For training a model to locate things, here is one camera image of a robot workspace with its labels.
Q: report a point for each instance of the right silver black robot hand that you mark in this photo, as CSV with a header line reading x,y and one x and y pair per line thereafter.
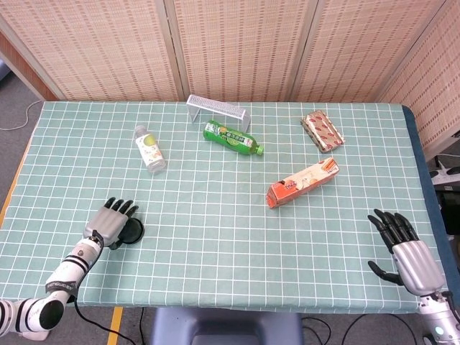
x,y
417,266

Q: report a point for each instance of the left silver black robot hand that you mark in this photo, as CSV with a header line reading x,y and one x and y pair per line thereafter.
x,y
108,224

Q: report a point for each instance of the dark green bowl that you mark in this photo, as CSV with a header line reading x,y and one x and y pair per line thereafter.
x,y
129,230

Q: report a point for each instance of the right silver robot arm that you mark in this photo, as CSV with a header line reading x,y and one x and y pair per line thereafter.
x,y
438,320

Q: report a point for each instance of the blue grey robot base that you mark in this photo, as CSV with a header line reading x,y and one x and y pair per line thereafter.
x,y
226,327

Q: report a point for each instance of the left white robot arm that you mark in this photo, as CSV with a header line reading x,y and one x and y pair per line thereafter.
x,y
72,266

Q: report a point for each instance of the green checkered tablecloth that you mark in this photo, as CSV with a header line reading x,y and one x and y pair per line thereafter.
x,y
230,233

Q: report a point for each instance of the black box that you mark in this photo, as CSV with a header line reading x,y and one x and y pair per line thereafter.
x,y
451,212

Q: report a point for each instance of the clear bottle with white label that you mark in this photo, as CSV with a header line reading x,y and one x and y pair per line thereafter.
x,y
151,151

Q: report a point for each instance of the orange juice carton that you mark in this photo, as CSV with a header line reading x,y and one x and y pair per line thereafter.
x,y
302,183

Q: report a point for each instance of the green tea plastic bottle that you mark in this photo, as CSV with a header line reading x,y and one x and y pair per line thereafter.
x,y
230,138

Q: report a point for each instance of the white metal mesh rack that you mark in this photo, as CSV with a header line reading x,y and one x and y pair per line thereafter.
x,y
215,106

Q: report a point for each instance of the red patterned snack pack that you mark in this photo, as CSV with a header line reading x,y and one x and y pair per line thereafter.
x,y
323,131

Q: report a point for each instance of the woven bamboo folding screen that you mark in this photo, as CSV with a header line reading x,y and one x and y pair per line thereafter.
x,y
108,46

